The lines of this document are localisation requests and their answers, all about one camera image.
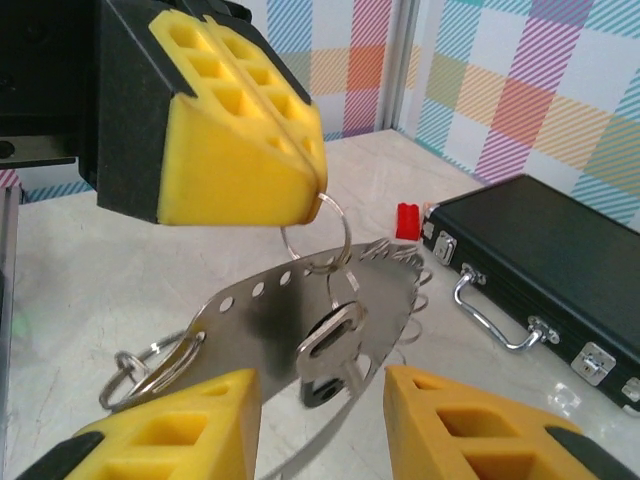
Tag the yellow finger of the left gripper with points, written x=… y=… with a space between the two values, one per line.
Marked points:
x=280 y=85
x=220 y=170

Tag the aluminium frame post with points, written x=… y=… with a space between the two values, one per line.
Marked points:
x=400 y=65

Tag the red block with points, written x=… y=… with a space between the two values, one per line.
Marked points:
x=406 y=225

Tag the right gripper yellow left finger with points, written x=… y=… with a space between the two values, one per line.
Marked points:
x=190 y=440

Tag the metal keyring plate with rings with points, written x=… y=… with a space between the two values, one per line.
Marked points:
x=280 y=310

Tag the key with black tag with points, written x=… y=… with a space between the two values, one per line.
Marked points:
x=320 y=360

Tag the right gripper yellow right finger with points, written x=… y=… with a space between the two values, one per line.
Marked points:
x=450 y=450

